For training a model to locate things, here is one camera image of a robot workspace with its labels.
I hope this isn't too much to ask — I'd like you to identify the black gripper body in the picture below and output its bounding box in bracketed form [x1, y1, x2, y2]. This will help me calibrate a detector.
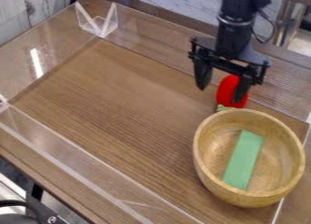
[188, 36, 272, 86]

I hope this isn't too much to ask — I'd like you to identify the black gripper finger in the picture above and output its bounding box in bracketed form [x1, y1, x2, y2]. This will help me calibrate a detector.
[195, 58, 212, 90]
[232, 75, 252, 103]

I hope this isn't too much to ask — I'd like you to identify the red plush strawberry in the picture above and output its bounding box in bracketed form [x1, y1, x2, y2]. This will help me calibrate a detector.
[216, 75, 248, 112]

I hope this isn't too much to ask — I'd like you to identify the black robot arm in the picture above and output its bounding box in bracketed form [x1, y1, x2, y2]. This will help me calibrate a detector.
[188, 0, 272, 105]

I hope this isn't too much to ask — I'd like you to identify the metal table leg background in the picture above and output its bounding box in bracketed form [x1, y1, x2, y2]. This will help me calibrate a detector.
[272, 0, 306, 48]

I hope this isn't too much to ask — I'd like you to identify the wooden bowl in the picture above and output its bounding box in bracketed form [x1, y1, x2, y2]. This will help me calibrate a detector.
[194, 109, 306, 208]

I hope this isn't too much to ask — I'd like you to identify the green rectangular block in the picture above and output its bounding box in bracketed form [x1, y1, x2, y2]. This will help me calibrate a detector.
[223, 130, 264, 190]

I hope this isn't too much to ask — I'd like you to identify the clear acrylic corner bracket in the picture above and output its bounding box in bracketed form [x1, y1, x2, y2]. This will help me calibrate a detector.
[75, 2, 118, 38]

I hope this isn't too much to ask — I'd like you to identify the clear acrylic front wall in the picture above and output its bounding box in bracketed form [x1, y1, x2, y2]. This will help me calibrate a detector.
[0, 96, 204, 224]

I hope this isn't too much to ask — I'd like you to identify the black clamp with cable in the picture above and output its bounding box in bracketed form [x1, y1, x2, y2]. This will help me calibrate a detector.
[0, 181, 69, 224]

